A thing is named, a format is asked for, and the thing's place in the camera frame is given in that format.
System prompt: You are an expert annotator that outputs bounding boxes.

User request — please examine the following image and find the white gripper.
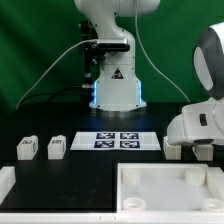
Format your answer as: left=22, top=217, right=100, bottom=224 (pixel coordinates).
left=167, top=115, right=186, bottom=145

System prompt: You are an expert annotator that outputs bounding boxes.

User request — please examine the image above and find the white square tabletop tray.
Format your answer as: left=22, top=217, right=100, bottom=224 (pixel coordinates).
left=117, top=163, right=224, bottom=213

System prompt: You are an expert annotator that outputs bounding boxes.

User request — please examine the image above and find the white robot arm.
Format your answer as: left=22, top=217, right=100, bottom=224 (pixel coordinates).
left=74, top=0, right=224, bottom=145

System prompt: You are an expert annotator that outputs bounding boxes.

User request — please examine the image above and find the white marker base sheet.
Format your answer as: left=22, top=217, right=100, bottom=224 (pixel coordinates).
left=71, top=132, right=160, bottom=151

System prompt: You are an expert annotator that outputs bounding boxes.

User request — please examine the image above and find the white right obstacle block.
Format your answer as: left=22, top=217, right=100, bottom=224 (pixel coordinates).
left=207, top=167, right=224, bottom=202

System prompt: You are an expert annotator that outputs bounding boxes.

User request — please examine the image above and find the white obstacle block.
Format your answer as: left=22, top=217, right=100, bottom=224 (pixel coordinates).
left=0, top=166, right=16, bottom=205
left=207, top=167, right=224, bottom=202

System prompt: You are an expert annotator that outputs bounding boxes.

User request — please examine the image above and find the white left obstacle block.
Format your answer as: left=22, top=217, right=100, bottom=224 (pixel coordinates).
left=0, top=166, right=16, bottom=205

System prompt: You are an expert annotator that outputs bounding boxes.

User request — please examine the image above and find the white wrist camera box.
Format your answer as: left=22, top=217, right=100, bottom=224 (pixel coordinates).
left=182, top=98, right=224, bottom=145

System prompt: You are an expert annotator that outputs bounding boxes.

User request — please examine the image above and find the grey background camera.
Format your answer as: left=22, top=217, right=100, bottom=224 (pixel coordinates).
left=97, top=38, right=130, bottom=52

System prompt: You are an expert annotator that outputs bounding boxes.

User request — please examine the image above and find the black camera stand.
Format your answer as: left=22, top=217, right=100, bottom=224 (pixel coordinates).
left=79, top=20, right=97, bottom=88

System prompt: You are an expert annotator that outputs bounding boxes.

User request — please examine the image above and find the black cable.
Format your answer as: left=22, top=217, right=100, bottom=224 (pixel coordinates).
left=19, top=85, right=94, bottom=108

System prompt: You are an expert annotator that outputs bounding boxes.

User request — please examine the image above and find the white cable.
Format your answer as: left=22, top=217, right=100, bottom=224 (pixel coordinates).
left=15, top=38, right=98, bottom=110

